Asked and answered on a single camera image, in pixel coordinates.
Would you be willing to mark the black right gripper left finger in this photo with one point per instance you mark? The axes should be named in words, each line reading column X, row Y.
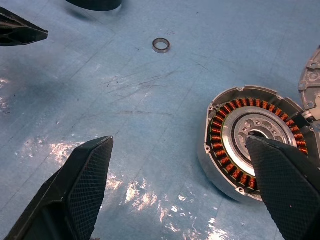
column 82, row 180

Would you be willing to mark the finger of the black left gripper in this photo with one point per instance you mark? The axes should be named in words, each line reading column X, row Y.
column 17, row 31

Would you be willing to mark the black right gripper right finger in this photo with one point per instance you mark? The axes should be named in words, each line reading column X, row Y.
column 287, row 185

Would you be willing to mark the silver motor stator housing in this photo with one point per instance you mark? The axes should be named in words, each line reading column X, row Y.
column 225, row 140

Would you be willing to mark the spoked silver rotor wheel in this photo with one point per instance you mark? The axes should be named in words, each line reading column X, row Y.
column 95, row 5

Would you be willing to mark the silver motor cover plate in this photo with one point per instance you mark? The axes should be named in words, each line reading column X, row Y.
column 311, row 80

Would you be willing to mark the blue table cover sheet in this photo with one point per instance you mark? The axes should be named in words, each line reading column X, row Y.
column 150, row 100

